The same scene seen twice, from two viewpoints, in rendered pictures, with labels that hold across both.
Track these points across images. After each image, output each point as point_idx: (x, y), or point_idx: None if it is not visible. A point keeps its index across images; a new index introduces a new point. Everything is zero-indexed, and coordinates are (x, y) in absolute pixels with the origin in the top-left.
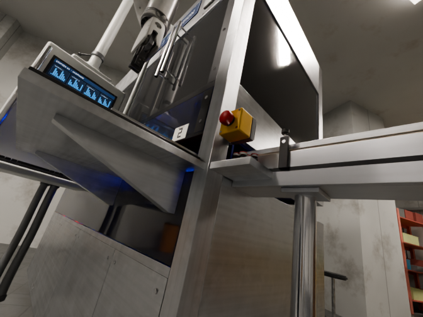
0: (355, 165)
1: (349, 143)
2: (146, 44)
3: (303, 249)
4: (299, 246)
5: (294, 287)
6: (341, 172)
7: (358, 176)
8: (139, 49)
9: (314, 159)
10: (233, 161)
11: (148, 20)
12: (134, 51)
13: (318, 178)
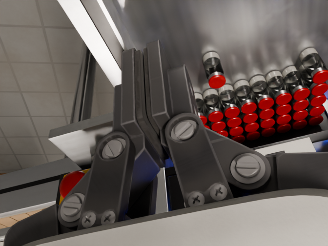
0: (3, 189)
1: (0, 213)
2: (30, 216)
3: (71, 120)
4: (74, 121)
5: (81, 96)
6: (15, 181)
7: (5, 179)
8: (91, 172)
9: (34, 191)
10: (73, 128)
11: None
12: (236, 197)
13: (35, 171)
